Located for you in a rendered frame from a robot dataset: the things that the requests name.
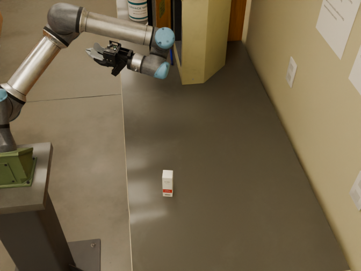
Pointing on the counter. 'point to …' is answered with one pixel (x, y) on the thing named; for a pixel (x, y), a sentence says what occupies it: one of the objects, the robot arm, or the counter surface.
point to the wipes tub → (137, 9)
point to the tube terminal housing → (203, 39)
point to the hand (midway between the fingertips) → (88, 51)
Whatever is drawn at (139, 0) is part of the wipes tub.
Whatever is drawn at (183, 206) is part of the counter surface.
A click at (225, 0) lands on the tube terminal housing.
